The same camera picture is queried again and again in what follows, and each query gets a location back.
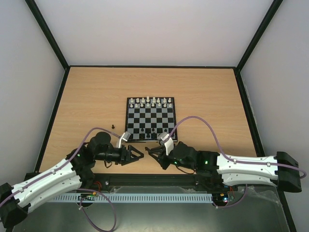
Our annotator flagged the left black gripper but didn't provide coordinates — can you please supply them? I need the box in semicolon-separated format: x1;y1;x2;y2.
96;144;144;165

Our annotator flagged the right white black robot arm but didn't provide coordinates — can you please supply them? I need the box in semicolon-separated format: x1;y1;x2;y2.
145;142;302;193

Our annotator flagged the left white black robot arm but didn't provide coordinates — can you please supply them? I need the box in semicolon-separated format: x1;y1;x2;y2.
0;132;144;229

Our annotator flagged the left circuit board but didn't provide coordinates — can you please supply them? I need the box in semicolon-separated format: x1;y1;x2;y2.
77;192;100;201

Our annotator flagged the circuit board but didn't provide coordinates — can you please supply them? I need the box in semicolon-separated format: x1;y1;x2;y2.
77;192;100;201
212;192;235;205

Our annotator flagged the right circuit board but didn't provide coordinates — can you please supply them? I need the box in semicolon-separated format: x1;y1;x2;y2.
212;192;235;205

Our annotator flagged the black and silver chessboard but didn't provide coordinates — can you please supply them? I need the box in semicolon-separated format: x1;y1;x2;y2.
125;97;177;142

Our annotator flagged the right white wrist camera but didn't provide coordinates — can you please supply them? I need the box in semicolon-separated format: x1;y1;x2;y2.
157;132;174;156

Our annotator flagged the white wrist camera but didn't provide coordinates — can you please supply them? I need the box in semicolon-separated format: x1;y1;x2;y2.
116;131;131;148
157;132;174;156

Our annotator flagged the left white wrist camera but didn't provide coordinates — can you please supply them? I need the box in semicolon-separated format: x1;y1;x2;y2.
116;131;131;148

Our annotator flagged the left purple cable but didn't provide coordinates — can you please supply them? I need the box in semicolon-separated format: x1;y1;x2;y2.
0;127;124;232

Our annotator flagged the purple cable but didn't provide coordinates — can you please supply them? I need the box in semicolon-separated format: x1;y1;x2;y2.
169;116;308;210
0;127;124;232

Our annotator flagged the light blue slotted cable duct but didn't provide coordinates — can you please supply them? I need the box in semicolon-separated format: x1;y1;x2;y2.
49;193;213;203

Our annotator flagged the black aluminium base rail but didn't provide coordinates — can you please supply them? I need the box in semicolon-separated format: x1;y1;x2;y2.
24;173;281;191

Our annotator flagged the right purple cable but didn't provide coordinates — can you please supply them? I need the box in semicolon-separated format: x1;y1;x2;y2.
169;116;308;210

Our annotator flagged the left black frame post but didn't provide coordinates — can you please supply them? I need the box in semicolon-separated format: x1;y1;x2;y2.
25;0;69;70

